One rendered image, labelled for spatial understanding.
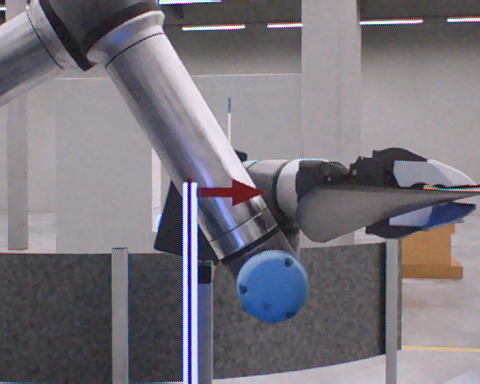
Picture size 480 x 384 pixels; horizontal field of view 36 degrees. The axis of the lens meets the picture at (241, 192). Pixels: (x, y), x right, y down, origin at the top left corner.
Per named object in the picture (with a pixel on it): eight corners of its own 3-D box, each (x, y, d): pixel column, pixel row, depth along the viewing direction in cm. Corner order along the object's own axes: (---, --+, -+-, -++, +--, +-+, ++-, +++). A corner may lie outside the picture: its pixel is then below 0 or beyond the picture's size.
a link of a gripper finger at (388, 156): (437, 146, 74) (370, 152, 81) (427, 144, 73) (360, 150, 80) (435, 193, 74) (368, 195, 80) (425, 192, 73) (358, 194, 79)
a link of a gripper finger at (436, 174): (505, 163, 73) (428, 167, 80) (469, 155, 69) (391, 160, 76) (504, 195, 72) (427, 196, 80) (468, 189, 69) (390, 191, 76)
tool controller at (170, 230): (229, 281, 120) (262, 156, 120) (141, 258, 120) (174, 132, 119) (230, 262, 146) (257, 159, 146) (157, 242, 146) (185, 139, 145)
